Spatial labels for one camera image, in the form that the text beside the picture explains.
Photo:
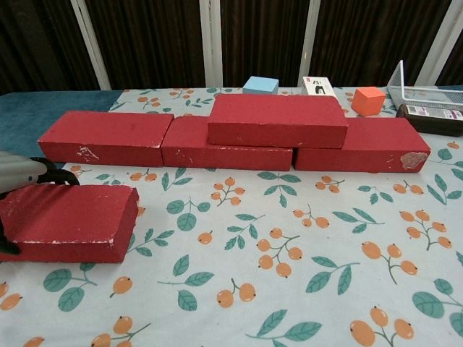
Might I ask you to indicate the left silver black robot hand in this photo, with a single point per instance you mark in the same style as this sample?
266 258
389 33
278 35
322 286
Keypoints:
21 170

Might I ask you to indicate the red brick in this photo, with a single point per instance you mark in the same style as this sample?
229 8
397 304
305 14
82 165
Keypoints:
68 217
101 137
275 119
380 144
224 157

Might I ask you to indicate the teal table cover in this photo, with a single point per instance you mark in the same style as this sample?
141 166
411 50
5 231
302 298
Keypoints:
36 108

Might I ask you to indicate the floral berry print tablecloth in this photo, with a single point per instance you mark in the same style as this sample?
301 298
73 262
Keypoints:
253 235

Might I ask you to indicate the light blue cube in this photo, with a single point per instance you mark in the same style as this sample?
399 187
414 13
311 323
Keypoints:
260 86

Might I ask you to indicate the white product box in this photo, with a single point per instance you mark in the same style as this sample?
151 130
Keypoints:
318 86

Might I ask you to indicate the orange cube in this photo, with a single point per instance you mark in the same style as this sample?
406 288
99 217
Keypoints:
369 103

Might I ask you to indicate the brown bottle with label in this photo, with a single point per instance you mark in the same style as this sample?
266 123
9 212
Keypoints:
430 117

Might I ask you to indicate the white partition frame post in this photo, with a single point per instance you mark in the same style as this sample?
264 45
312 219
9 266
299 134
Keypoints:
311 39
91 43
443 54
210 43

